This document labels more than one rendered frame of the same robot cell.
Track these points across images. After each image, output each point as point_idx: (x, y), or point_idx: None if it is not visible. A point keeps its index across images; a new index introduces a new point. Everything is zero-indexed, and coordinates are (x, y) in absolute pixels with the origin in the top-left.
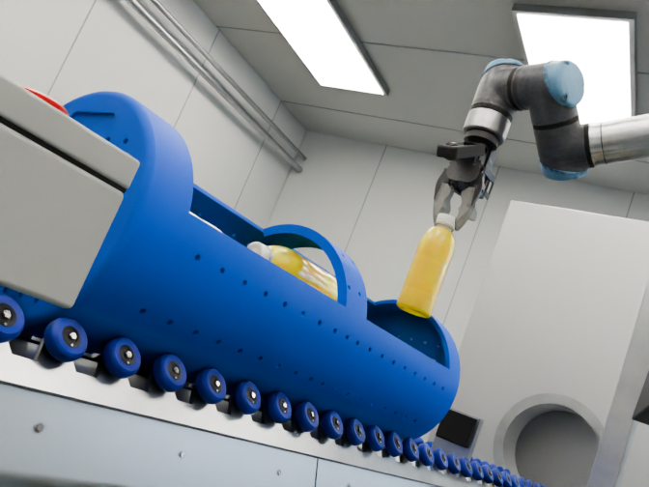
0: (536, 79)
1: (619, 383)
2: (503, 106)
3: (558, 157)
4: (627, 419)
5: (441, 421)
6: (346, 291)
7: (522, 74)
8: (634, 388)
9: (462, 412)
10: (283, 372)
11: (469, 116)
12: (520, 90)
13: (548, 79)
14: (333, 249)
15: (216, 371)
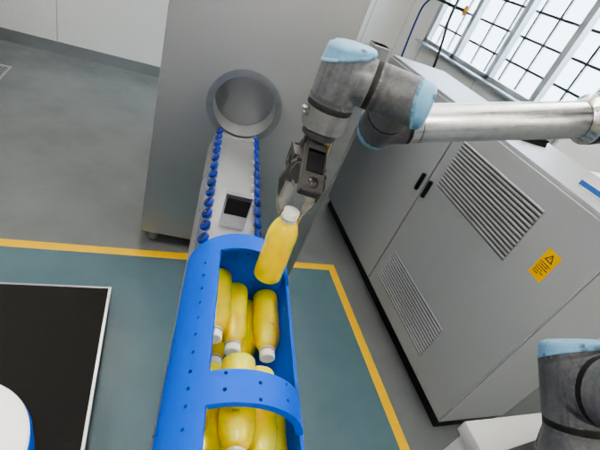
0: (401, 112)
1: (330, 152)
2: (351, 110)
3: (382, 144)
4: (332, 171)
5: (227, 205)
6: (302, 429)
7: (387, 97)
8: (338, 155)
9: (239, 196)
10: None
11: (316, 120)
12: (378, 110)
13: (413, 118)
14: (287, 412)
15: None
